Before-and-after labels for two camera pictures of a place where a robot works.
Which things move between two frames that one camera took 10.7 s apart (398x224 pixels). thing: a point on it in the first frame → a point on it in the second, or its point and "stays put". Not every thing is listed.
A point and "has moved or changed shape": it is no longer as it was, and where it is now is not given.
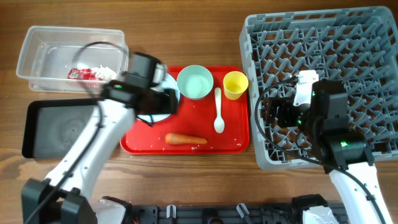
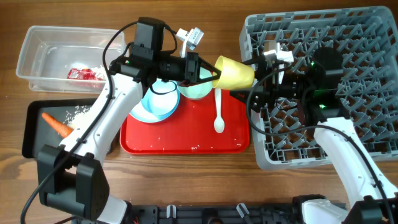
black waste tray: (51, 126) stays put
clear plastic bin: (61, 59) stays put
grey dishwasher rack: (357, 45) stays put
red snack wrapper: (85, 74) stays put
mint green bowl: (194, 82) stays put
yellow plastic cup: (234, 84) has moved or changed shape
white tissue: (104, 73) stays put
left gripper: (170, 101) → (191, 67)
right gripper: (273, 112) → (259, 97)
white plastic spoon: (219, 124) stays put
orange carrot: (172, 138) → (61, 129)
